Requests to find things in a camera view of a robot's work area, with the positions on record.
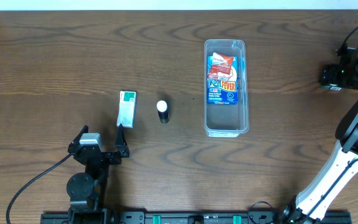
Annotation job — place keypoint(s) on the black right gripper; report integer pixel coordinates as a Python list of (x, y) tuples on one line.
[(328, 76)]

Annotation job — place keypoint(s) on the red medicine box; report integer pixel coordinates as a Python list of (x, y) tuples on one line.
[(220, 67)]

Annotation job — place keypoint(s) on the dark green round-logo box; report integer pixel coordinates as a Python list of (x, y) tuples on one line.
[(335, 88)]

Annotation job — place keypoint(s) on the white green medicine box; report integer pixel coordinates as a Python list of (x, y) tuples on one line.
[(126, 114)]

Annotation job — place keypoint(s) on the black mounting rail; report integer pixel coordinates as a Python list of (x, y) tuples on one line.
[(162, 218)]

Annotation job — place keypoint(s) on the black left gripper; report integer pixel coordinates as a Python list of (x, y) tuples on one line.
[(105, 155)]

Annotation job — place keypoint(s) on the dark bottle white cap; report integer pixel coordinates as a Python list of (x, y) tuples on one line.
[(163, 111)]

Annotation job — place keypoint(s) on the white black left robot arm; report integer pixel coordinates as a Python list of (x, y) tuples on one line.
[(87, 189)]

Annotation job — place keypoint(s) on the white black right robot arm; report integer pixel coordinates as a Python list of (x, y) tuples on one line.
[(311, 205)]

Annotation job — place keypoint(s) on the blue Kool Fever box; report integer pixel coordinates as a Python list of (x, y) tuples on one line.
[(223, 92)]

